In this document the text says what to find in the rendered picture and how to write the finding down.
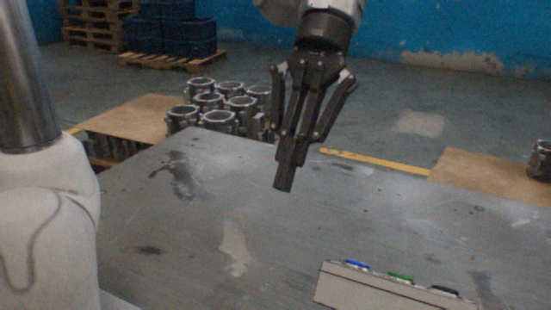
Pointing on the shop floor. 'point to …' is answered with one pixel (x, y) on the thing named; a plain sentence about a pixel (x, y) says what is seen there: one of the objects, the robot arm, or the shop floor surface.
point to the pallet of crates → (169, 22)
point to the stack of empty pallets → (97, 23)
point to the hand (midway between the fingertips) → (287, 164)
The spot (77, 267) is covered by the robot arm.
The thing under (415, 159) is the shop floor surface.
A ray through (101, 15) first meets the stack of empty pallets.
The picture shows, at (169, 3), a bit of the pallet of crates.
